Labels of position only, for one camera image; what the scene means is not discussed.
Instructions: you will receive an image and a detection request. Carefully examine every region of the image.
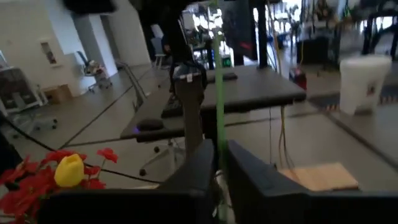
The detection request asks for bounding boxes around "striped floor mat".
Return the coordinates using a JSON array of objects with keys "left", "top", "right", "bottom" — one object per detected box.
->
[{"left": 306, "top": 84, "right": 398, "bottom": 110}]

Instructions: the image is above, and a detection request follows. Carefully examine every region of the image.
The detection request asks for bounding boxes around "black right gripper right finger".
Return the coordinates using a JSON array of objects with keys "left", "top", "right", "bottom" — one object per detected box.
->
[{"left": 228, "top": 139, "right": 398, "bottom": 224}]

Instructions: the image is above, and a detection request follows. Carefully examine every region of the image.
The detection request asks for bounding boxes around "black building pillar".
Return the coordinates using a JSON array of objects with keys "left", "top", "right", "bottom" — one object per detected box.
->
[{"left": 256, "top": 0, "right": 269, "bottom": 68}]

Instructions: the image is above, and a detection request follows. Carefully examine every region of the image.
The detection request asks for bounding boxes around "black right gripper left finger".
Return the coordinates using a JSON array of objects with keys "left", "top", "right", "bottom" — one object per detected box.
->
[{"left": 37, "top": 139, "right": 218, "bottom": 224}]

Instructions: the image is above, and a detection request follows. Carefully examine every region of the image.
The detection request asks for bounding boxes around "grey office chair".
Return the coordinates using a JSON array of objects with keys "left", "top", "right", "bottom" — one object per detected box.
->
[{"left": 0, "top": 67, "right": 59, "bottom": 139}]

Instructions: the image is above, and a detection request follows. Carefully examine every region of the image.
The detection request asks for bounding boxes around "red artificial flower bunch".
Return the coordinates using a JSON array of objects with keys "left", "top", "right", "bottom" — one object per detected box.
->
[{"left": 0, "top": 147, "right": 119, "bottom": 224}]

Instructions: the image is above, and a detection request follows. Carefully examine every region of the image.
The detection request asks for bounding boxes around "framed wall picture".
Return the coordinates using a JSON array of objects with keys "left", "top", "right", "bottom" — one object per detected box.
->
[{"left": 39, "top": 40, "right": 59, "bottom": 67}]

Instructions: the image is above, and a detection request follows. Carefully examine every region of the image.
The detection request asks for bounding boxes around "white trash bin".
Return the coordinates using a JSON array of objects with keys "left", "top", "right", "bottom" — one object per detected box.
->
[{"left": 338, "top": 55, "right": 392, "bottom": 116}]

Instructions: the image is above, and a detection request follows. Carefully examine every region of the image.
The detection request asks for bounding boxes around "black computer mouse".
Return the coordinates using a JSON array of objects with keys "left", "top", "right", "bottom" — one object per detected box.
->
[{"left": 136, "top": 118, "right": 165, "bottom": 133}]

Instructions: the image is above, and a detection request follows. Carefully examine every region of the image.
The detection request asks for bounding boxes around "small grey office desk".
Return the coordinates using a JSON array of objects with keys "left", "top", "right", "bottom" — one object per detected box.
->
[{"left": 119, "top": 86, "right": 187, "bottom": 144}]

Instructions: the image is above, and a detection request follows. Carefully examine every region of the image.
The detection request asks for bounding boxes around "red black floor device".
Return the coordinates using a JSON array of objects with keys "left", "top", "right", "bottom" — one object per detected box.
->
[{"left": 289, "top": 67, "right": 308, "bottom": 91}]

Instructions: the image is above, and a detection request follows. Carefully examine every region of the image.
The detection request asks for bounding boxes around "large black office desk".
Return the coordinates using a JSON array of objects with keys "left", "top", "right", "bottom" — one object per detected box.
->
[{"left": 198, "top": 64, "right": 308, "bottom": 141}]

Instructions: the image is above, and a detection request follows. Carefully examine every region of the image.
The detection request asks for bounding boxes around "yellow hanging cable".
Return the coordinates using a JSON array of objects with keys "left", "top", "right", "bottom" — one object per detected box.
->
[{"left": 277, "top": 105, "right": 295, "bottom": 170}]

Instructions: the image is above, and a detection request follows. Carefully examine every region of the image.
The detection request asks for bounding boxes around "brown cardboard box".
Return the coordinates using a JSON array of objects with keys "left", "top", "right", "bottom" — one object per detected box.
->
[{"left": 41, "top": 83, "right": 75, "bottom": 105}]

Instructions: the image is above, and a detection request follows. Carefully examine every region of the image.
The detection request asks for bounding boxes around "black floor cabinet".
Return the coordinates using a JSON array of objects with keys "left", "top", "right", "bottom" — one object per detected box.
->
[{"left": 297, "top": 36, "right": 330, "bottom": 65}]

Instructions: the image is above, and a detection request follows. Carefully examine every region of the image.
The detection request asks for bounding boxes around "short-stemmed yellow artificial tulip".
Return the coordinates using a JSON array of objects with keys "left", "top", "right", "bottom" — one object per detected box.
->
[{"left": 54, "top": 153, "right": 85, "bottom": 188}]

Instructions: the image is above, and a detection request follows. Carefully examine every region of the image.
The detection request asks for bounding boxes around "wooden table board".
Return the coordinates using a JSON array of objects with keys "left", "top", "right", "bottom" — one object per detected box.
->
[{"left": 279, "top": 162, "right": 360, "bottom": 192}]

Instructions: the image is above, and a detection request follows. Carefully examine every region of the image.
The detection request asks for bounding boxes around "office chair with clutter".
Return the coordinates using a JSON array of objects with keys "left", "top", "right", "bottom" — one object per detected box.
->
[{"left": 76, "top": 50, "right": 113, "bottom": 94}]

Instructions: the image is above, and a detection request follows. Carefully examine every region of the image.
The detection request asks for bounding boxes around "long-stemmed yellow artificial tulip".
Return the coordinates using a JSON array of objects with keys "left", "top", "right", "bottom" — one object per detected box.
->
[{"left": 208, "top": 0, "right": 229, "bottom": 224}]

